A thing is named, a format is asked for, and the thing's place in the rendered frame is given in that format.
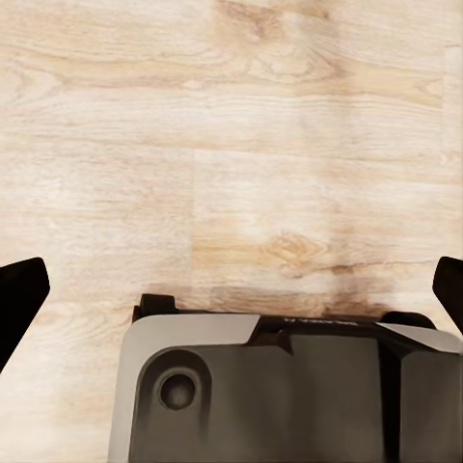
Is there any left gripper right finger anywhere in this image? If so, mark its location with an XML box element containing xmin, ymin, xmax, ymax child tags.
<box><xmin>432</xmin><ymin>257</ymin><xmax>463</xmax><ymax>334</ymax></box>

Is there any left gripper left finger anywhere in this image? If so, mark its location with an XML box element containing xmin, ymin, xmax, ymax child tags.
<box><xmin>0</xmin><ymin>257</ymin><xmax>50</xmax><ymax>373</ymax></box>

